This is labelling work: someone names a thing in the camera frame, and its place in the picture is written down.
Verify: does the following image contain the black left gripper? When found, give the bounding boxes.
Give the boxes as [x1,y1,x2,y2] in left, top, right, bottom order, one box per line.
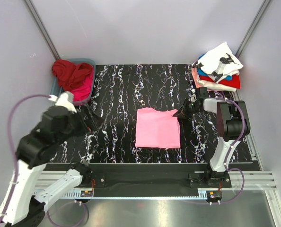
[55,104,105,146]

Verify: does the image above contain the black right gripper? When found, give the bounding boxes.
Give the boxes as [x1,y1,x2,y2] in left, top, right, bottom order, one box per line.
[173,98,201,120]

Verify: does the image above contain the pink t-shirt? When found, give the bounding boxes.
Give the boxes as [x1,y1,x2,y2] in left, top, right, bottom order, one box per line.
[135,107,181,148]

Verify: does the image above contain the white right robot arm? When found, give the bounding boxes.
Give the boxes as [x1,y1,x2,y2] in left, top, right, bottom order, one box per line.
[173,87,251,188]

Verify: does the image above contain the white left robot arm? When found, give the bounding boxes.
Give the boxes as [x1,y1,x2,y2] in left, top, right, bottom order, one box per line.
[0,91,97,227]

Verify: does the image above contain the blue folded t-shirt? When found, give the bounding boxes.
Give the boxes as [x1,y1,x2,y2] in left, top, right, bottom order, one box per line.
[198,53,234,83]

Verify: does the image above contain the dark red t-shirt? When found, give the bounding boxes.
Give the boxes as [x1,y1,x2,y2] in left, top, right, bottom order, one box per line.
[52,60,93,91]

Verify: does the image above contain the blue-grey plastic basket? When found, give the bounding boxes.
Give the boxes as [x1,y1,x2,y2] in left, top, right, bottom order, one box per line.
[51,58,96,105]

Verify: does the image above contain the red folded t-shirt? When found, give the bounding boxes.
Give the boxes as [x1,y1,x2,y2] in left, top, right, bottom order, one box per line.
[199,74,241,89]

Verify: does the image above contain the white printed folded t-shirt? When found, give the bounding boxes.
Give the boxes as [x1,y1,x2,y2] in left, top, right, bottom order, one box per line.
[192,42,244,83]

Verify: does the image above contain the left controller board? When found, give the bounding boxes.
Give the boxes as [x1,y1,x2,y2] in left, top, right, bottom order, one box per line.
[80,190,94,198]

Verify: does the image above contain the controller board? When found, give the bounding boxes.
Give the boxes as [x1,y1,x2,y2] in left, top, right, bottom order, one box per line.
[207,191,222,201]
[80,190,94,198]

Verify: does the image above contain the right controller board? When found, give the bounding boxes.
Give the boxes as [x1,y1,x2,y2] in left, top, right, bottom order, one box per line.
[207,191,222,201]

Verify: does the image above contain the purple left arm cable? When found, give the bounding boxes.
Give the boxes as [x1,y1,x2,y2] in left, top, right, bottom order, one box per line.
[0,94,88,227]

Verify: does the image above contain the aluminium frame rail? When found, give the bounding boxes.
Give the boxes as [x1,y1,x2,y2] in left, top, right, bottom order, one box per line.
[35,171,277,191]

